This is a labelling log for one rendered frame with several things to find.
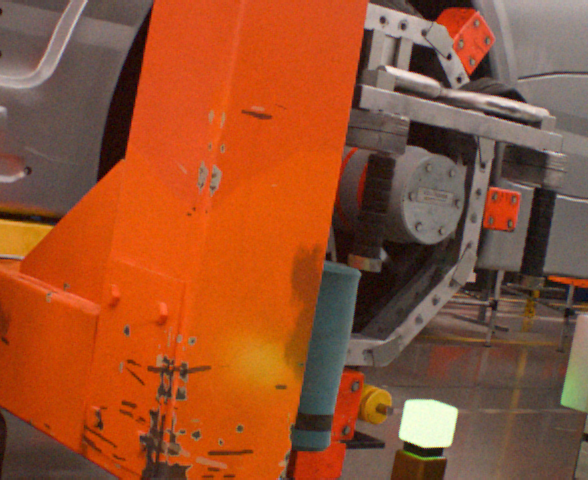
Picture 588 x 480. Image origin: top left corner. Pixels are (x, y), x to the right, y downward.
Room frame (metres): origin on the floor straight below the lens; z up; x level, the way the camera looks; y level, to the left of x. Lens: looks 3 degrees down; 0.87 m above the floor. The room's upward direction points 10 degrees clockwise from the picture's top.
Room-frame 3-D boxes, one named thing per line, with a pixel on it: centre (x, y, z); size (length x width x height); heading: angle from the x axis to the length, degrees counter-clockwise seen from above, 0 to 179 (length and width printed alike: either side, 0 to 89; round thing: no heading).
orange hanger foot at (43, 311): (1.55, 0.30, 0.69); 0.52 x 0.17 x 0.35; 40
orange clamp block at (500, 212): (2.12, -0.30, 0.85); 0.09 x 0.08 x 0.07; 130
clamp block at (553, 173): (1.87, -0.33, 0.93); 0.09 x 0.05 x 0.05; 40
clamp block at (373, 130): (1.65, -0.07, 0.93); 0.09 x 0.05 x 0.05; 40
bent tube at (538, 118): (1.88, -0.22, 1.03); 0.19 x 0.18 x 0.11; 40
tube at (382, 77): (1.75, -0.07, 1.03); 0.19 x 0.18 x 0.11; 40
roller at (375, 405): (2.07, -0.09, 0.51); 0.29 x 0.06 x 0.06; 40
